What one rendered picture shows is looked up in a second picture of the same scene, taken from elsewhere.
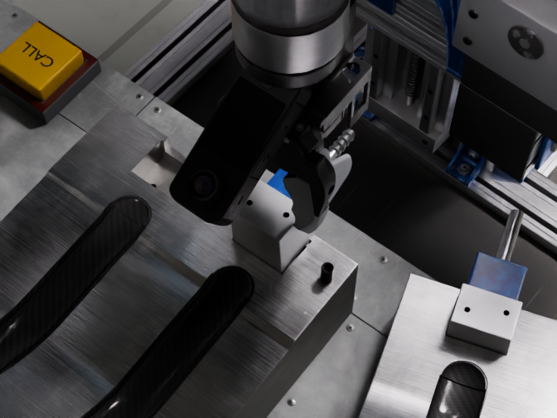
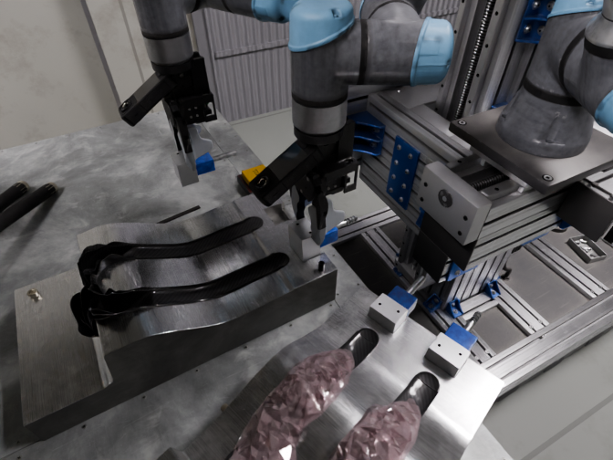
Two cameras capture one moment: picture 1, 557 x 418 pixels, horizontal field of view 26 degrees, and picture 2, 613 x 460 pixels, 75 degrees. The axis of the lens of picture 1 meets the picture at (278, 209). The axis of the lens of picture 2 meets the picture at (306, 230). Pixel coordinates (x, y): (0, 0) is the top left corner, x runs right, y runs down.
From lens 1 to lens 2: 0.38 m
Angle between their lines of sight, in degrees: 20
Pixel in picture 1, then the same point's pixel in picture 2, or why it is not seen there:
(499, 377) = (385, 341)
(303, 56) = (315, 122)
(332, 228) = (341, 266)
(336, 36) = (333, 119)
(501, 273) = (403, 297)
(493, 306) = (393, 307)
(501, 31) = (436, 193)
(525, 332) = (406, 327)
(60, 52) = not seen: hidden behind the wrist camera
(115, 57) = not seen: hidden behind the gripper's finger
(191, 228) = (275, 235)
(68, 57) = not seen: hidden behind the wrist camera
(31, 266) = (207, 229)
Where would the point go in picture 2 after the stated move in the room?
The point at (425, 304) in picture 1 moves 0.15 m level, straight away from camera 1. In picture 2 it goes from (363, 299) to (406, 249)
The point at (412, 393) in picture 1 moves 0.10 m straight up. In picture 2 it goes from (340, 333) to (345, 297)
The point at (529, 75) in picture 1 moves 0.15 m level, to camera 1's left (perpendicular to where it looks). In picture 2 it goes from (444, 216) to (365, 196)
